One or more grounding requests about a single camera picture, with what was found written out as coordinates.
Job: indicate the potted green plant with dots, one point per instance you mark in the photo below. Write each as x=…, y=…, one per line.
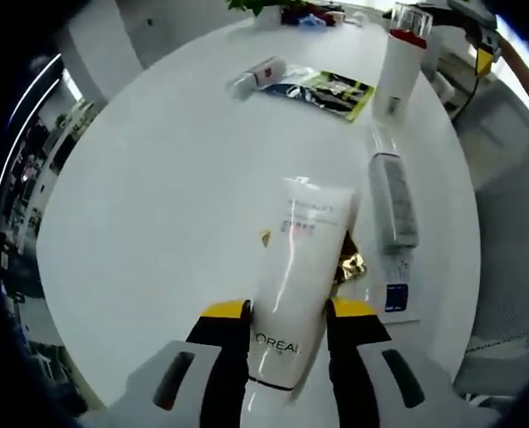
x=268, y=18

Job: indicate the blue plastic item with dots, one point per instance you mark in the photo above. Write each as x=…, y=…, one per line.
x=311, y=20

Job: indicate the dark green skincare sachet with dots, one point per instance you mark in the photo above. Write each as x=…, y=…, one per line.
x=331, y=93

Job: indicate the small skincare bottle red label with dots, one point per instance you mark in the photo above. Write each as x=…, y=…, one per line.
x=257, y=76

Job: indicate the red cloth bundle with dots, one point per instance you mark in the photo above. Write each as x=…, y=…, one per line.
x=291, y=15

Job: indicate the white skincare bottle red collar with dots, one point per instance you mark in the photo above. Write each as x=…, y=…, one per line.
x=398, y=76

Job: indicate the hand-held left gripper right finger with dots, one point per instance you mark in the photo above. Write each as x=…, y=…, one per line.
x=380, y=383

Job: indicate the white skincare tube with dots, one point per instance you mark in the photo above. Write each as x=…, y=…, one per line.
x=300, y=267

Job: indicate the slim skincare bottle clear cap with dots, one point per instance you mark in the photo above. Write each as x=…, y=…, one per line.
x=393, y=200

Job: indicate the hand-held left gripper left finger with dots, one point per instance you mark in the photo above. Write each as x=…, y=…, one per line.
x=188, y=383

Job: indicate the white mesh chair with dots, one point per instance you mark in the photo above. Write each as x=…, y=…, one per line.
x=500, y=178

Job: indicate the gold skincare sachet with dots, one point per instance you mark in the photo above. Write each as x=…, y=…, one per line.
x=351, y=267

